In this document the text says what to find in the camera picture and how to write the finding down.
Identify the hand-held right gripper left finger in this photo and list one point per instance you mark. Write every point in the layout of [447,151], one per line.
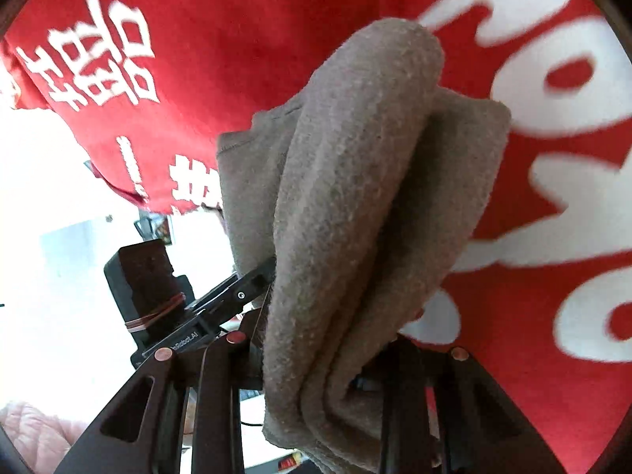
[222,405]

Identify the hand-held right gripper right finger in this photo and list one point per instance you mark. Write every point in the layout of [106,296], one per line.
[405,405]

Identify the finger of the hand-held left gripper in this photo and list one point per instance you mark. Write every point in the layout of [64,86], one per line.
[240,295]
[212,290]

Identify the grey towel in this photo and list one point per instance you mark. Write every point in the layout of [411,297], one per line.
[345,182]

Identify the dark box with red print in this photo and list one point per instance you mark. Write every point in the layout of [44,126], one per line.
[160,229]

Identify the small red yellow item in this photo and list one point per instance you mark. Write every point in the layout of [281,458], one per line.
[290,462]

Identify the red printed cloth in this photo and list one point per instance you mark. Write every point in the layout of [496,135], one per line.
[247,34]

